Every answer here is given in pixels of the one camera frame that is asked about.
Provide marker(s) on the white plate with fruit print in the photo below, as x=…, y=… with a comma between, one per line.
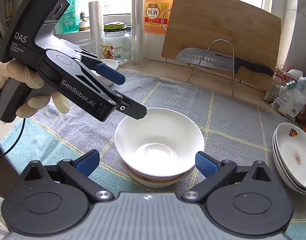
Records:
x=291, y=146

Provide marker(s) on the white plate middle of stack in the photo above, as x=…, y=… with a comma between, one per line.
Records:
x=274, y=142

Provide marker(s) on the plastic wrap roll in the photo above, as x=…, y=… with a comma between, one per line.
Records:
x=137, y=31
x=96, y=27

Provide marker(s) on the white bowl near sink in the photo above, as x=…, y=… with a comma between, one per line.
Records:
x=112, y=64

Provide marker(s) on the green soap dispenser bottle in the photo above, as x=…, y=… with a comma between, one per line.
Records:
x=70, y=19

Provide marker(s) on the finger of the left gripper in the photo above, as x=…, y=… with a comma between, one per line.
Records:
x=109, y=73
x=131, y=108

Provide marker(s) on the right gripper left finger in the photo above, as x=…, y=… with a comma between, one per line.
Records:
x=76, y=173

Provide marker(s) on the grey checked table mat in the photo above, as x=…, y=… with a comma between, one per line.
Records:
x=232, y=129

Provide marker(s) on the gloved left hand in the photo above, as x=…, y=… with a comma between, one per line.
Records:
x=20, y=72

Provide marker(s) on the white bowl pink pattern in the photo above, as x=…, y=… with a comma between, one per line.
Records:
x=153, y=182

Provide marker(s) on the white plate of stack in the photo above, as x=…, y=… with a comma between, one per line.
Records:
x=284, y=176
x=274, y=142

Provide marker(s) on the bamboo cutting board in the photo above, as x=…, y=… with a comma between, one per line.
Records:
x=226, y=26

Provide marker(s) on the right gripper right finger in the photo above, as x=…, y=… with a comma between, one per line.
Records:
x=217, y=175

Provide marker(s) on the steel kitchen knife black handle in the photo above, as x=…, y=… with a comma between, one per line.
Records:
x=250, y=65

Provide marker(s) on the red white paper packet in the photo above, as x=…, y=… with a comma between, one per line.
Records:
x=280, y=79

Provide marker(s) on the orange cooking wine bottle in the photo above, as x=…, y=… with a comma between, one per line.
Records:
x=153, y=16

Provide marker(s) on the large white bowl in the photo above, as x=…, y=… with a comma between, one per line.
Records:
x=162, y=144

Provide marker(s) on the white plate bottom of stack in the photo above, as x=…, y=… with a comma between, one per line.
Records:
x=284, y=176

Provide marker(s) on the steel wire rack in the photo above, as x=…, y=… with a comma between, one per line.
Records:
x=209, y=59

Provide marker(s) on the glass jar green lid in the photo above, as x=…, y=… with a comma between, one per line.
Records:
x=116, y=43

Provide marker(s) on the white plastic food bag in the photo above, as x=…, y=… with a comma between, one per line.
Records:
x=291, y=99

